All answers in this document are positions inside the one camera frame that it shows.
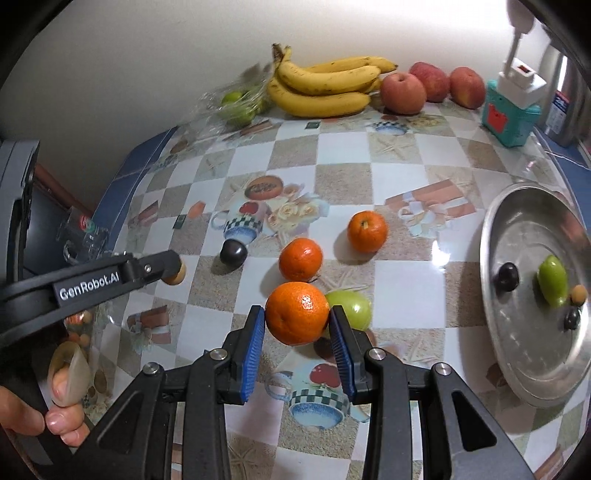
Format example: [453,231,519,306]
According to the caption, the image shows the clear glass cup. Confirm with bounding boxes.
[56,207,112,265]

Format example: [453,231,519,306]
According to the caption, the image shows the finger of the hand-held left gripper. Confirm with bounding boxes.
[6,250,185,341]

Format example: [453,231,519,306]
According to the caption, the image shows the clear plastic bag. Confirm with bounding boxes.
[194,62,278,137]

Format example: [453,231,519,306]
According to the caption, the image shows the brown wooden furniture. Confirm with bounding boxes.
[34,161,95,220]

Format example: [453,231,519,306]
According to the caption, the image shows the white gooseneck lamp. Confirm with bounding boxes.
[505,0,536,77]

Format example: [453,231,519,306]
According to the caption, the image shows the red apple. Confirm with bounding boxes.
[449,67,486,110]
[409,61,451,103]
[380,71,428,115]

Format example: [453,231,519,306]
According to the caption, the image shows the green jujube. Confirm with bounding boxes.
[536,255,568,309]
[324,289,373,330]

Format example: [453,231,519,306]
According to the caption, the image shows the pile of small orange fruits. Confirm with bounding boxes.
[65,310,95,348]

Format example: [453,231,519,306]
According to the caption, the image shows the teal plastic box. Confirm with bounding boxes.
[480,79,542,148]

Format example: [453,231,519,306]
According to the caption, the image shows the orange tangerine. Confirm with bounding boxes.
[278,239,324,282]
[347,211,387,254]
[264,281,331,347]

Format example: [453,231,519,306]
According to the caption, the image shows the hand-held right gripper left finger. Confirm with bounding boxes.
[81,305,266,480]

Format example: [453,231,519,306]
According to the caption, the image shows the blue tablecloth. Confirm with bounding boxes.
[92,124,591,259]

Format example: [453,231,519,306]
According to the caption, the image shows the stainless steel basin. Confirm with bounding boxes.
[479,182,591,409]

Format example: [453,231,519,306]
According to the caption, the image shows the stainless steel thermos jug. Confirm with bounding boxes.
[538,25,591,148]

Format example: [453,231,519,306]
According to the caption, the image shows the person's left hand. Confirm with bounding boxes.
[0,344,92,448]

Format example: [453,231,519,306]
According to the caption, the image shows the yellow banana bunch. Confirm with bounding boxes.
[267,43,399,118]

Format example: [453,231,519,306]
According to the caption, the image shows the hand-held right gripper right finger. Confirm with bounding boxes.
[329,305,536,480]

